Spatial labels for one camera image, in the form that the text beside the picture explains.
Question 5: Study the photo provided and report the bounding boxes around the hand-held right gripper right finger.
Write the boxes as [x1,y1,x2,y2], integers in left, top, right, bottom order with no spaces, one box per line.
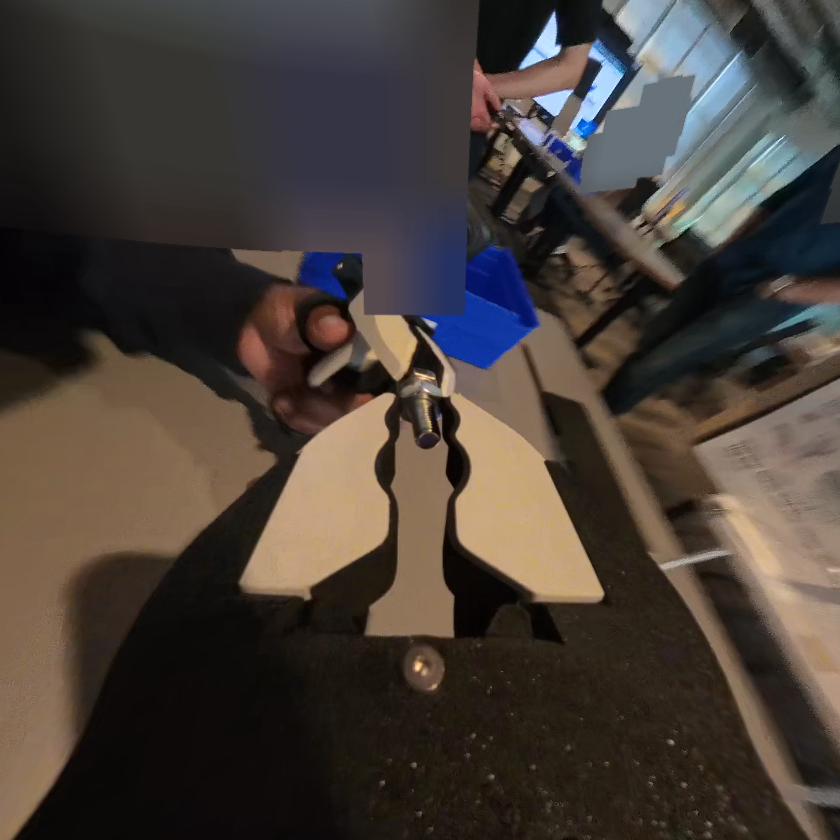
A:
[443,394,606,605]

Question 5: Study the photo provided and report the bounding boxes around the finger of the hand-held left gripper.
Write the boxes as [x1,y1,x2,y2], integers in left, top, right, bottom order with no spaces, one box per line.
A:
[363,315,421,388]
[408,320,458,399]

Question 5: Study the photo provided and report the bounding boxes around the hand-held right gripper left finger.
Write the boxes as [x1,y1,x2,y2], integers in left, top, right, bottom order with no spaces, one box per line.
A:
[238,394,399,601]

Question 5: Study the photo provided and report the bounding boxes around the steel bolt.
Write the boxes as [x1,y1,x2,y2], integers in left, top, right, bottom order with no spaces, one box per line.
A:
[397,371,450,450]

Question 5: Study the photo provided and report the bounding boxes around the blue plastic bin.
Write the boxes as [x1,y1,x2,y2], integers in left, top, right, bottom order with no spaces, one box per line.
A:
[298,246,540,370]

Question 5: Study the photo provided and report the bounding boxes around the person's left forearm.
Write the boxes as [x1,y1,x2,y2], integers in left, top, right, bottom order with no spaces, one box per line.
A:
[0,226,296,401]

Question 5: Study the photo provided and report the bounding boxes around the person's left hand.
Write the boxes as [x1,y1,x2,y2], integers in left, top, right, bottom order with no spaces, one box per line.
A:
[238,284,376,436]

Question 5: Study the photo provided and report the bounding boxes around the wooden document stand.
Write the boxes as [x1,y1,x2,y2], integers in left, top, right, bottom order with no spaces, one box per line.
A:
[646,377,840,811]

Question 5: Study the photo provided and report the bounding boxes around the long wooden office table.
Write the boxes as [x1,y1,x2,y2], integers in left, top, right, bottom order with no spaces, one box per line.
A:
[489,108,686,349]

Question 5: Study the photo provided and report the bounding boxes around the printed instruction sheet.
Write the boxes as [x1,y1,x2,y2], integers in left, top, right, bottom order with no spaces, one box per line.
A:
[696,381,840,592]

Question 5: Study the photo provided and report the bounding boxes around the large display screen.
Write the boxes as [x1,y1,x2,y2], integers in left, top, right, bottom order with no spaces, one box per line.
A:
[518,13,643,122]

